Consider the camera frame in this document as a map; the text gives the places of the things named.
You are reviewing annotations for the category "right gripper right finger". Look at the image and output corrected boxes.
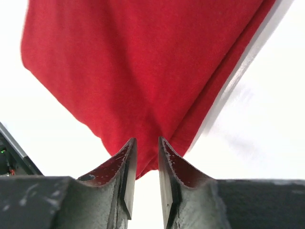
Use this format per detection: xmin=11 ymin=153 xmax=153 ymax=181
xmin=158 ymin=137 xmax=305 ymax=229

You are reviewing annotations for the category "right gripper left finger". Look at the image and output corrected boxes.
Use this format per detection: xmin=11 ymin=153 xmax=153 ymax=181
xmin=0 ymin=138 xmax=137 ymax=229

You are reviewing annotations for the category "dark red t shirt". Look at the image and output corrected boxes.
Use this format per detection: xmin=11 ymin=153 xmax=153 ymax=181
xmin=21 ymin=0 xmax=274 ymax=177

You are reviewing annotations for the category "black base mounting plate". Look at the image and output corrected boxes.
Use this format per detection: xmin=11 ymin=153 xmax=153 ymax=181
xmin=0 ymin=123 xmax=42 ymax=176

